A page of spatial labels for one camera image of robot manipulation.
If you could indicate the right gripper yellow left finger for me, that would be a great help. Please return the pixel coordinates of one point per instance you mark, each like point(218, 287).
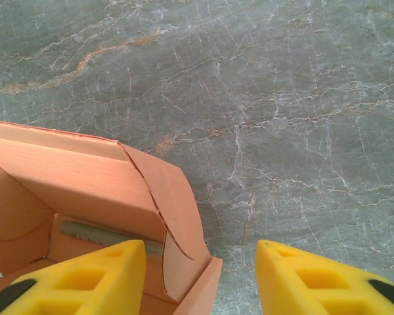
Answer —
point(124, 279)

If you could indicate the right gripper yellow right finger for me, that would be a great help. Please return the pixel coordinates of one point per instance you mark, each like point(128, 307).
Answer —
point(282, 285)

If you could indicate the orange cardboard paper box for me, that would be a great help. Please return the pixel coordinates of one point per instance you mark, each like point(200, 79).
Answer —
point(85, 183)

